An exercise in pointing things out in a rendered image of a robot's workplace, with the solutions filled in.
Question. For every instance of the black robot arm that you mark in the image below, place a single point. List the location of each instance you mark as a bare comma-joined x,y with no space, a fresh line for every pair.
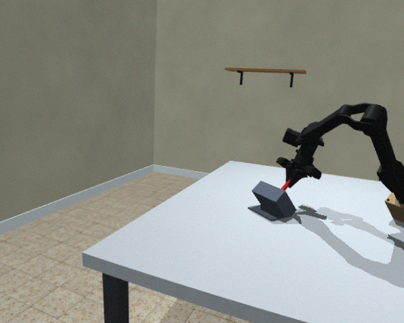
374,120

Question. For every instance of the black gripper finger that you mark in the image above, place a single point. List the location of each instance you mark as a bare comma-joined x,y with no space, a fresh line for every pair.
289,172
296,176

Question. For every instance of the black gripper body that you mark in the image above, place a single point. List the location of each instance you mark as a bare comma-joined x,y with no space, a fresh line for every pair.
303,157

